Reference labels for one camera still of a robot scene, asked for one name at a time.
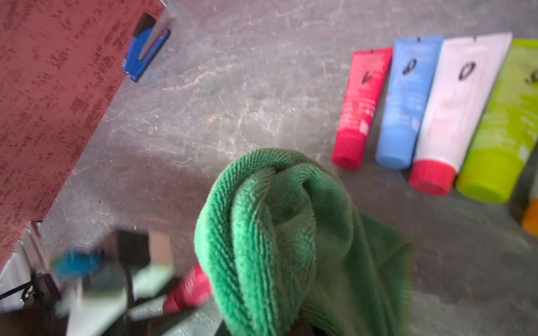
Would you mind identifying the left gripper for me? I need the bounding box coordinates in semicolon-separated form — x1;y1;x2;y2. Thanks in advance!
1;272;181;335

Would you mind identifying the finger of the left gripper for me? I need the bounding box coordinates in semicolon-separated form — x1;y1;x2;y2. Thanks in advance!
100;302;224;336

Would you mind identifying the pink toothpaste tube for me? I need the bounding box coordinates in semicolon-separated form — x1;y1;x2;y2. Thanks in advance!
163;264;212;314
331;48;393;169

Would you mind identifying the green microfiber cloth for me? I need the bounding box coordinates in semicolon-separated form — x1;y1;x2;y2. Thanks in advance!
194;148;413;335

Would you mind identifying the blue toothpaste tube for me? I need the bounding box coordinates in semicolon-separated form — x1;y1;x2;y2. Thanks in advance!
375;36;444;170

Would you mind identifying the white tube orange cap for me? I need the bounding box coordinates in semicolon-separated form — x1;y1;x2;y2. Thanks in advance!
522;172;538;237

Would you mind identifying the lime green toothpaste tube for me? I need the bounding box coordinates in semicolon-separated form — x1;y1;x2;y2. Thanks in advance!
455;39;537;204

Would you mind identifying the white tube pink cap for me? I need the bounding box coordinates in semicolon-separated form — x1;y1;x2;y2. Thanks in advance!
409;32;513;196

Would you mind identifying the blue stapler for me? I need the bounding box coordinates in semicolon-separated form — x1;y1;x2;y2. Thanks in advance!
121;13;170;82

